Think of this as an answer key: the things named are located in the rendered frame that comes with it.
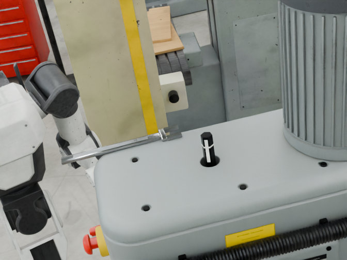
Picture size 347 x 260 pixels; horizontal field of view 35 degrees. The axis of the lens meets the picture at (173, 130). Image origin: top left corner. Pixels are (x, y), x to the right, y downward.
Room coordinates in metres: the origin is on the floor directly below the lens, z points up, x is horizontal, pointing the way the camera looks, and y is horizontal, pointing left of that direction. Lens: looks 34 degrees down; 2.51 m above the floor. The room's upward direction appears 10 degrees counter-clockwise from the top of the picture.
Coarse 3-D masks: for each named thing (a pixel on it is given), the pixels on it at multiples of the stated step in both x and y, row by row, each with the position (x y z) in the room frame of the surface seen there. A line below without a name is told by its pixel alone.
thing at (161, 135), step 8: (168, 128) 0.93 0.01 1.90; (176, 128) 0.93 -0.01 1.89; (144, 136) 0.92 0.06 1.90; (152, 136) 0.91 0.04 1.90; (160, 136) 0.91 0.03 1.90; (168, 136) 0.90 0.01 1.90; (176, 136) 0.90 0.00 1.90; (112, 144) 0.91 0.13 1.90; (120, 144) 0.90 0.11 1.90; (128, 144) 0.90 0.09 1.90; (136, 144) 0.90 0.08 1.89; (80, 152) 0.90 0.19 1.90; (88, 152) 0.90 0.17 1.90; (96, 152) 0.89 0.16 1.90; (104, 152) 0.89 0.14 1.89; (64, 160) 0.88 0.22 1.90; (72, 160) 0.88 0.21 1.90
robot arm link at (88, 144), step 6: (90, 138) 1.57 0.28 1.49; (78, 144) 1.55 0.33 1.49; (84, 144) 1.56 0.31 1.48; (90, 144) 1.56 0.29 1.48; (66, 150) 1.54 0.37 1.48; (72, 150) 1.54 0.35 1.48; (78, 150) 1.54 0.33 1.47; (84, 150) 1.52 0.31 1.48; (72, 162) 1.52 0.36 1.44; (78, 162) 1.52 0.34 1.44; (84, 162) 1.47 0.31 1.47
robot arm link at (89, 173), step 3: (96, 156) 1.34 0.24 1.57; (99, 156) 1.34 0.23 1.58; (90, 168) 1.34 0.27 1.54; (93, 168) 1.33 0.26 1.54; (87, 171) 1.32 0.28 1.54; (90, 171) 1.32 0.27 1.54; (93, 171) 1.32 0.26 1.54; (87, 174) 1.33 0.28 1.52; (90, 174) 1.31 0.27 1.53; (93, 174) 1.31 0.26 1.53; (87, 177) 1.34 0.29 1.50; (90, 177) 1.30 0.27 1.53; (93, 177) 1.30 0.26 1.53; (90, 180) 1.32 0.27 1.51; (93, 180) 1.30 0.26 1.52; (90, 183) 1.33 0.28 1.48; (93, 183) 1.30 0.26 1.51; (93, 186) 1.32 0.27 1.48
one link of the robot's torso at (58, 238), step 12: (48, 192) 1.47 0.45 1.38; (48, 204) 1.43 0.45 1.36; (0, 216) 1.39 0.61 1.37; (60, 228) 1.38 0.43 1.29; (12, 240) 1.34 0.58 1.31; (36, 240) 1.40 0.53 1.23; (48, 240) 1.35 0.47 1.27; (60, 240) 1.36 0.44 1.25; (24, 252) 1.32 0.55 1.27; (36, 252) 1.35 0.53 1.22; (48, 252) 1.36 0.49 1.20; (60, 252) 1.34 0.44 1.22
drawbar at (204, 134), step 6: (204, 132) 0.82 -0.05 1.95; (204, 138) 0.80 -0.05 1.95; (210, 138) 0.80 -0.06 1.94; (204, 144) 0.80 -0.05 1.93; (210, 144) 0.80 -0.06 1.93; (204, 150) 0.80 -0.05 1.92; (210, 150) 0.80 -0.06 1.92; (204, 156) 0.80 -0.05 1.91; (210, 156) 0.80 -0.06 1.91; (204, 162) 0.81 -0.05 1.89; (210, 162) 0.80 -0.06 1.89
